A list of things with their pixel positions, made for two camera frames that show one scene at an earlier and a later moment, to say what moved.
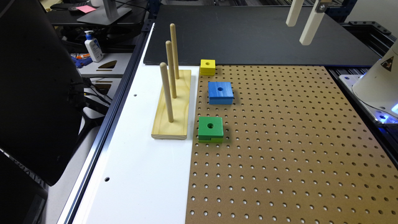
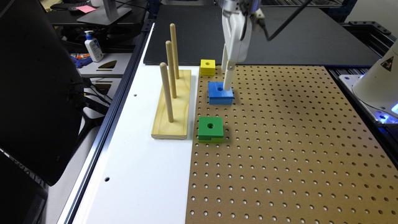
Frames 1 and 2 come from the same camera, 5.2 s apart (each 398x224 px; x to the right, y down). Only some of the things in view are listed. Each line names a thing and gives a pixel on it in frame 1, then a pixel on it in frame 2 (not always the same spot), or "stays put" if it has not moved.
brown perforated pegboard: x=300 y=151 stays put
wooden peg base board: x=178 y=129 stays put
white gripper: x=311 y=25 to x=237 y=27
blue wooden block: x=220 y=93 stays put
